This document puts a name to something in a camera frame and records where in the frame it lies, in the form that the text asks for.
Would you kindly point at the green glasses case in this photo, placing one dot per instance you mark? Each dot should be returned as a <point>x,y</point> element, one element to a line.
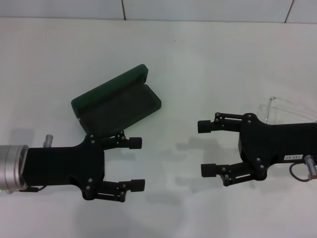
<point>111,89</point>

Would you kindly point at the clear white glasses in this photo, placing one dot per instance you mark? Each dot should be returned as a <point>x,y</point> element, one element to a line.
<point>269,109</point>

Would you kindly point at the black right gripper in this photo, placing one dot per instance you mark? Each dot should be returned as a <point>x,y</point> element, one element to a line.
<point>272,143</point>

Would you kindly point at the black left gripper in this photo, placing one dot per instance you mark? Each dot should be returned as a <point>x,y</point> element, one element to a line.
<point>62,166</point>

